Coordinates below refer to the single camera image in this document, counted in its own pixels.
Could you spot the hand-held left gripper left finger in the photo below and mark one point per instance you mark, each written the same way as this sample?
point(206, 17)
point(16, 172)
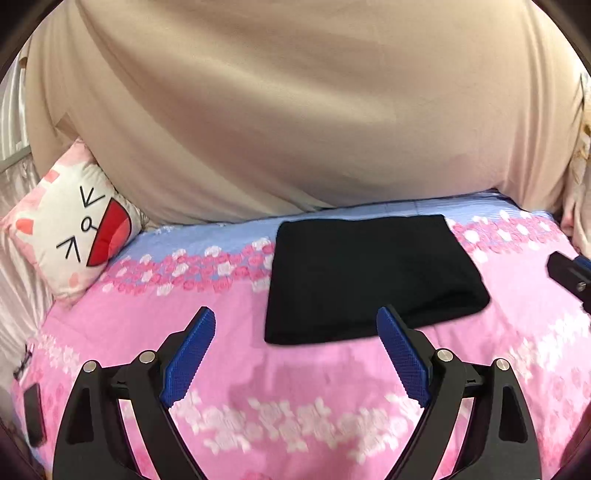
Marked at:
point(187, 357)

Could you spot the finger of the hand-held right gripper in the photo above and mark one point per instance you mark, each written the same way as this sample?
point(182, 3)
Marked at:
point(565, 274)

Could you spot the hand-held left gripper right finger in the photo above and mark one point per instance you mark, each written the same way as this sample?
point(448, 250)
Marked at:
point(404, 357)

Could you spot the black pants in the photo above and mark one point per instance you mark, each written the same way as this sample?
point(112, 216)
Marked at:
point(369, 281)

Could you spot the pink floral bedsheet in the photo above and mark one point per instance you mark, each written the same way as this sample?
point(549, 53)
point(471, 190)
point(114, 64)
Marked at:
point(138, 323)

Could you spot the black phone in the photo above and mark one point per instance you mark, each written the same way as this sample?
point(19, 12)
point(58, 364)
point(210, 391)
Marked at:
point(34, 415)

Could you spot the cat face pillow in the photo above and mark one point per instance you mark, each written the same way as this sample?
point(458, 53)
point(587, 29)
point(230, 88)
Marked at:
point(74, 221)

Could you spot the pink satin curtain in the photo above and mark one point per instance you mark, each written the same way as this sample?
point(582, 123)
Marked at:
point(18, 295)

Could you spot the beige curtain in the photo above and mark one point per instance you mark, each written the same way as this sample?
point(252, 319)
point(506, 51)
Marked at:
point(295, 101)

